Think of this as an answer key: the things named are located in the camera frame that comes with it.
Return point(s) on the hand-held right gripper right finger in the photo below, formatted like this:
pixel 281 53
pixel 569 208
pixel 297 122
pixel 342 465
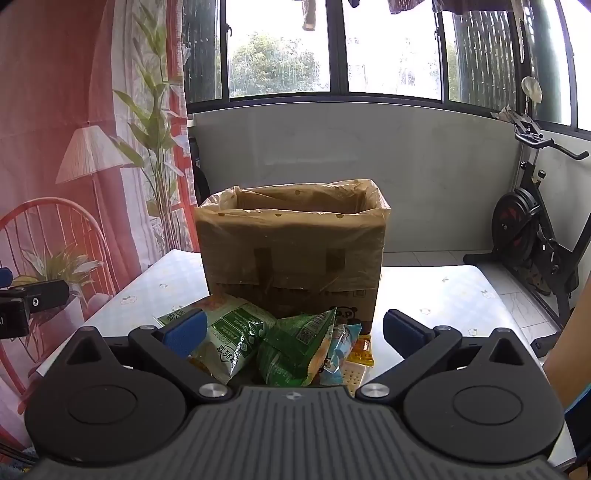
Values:
pixel 401 330

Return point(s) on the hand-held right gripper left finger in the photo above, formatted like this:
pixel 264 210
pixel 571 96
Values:
pixel 184 330

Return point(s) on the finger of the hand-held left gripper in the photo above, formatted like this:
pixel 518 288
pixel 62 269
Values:
pixel 46 295
pixel 4 277

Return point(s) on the blue and orange bread packet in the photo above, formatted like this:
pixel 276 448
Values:
pixel 339 350

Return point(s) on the brown cardboard box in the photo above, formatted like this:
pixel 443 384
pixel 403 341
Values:
pixel 300 305

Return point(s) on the yellow orange snack packet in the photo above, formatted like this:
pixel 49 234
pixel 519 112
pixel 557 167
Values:
pixel 361 350

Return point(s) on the green and white chip bag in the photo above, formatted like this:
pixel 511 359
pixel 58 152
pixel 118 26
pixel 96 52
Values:
pixel 231 332

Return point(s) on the clear cracker packet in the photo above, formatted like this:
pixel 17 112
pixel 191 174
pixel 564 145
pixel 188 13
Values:
pixel 354 378

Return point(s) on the green triangular snack packet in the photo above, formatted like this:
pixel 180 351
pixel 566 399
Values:
pixel 291 350

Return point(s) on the dark machine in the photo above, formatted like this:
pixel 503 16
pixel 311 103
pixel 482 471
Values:
pixel 201 180

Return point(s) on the black exercise bike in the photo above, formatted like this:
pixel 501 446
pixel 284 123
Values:
pixel 521 221

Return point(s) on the person's leg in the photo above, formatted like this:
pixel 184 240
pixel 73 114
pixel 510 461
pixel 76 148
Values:
pixel 572 350

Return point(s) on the printed backdrop cloth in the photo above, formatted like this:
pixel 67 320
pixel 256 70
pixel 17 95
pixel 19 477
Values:
pixel 46 92

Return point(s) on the crumpled white cloth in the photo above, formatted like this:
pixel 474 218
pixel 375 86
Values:
pixel 510 114

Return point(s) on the pale round bulb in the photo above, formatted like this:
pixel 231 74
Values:
pixel 531 88

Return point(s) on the black framed window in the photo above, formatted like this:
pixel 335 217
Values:
pixel 332 46

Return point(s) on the hanging small dark garment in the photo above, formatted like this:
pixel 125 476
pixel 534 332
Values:
pixel 406 5

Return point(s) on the hanging beige cloth strip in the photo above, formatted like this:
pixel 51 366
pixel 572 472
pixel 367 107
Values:
pixel 310 16

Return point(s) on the hanging dark patterned garment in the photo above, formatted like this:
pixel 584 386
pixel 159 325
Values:
pixel 475 5

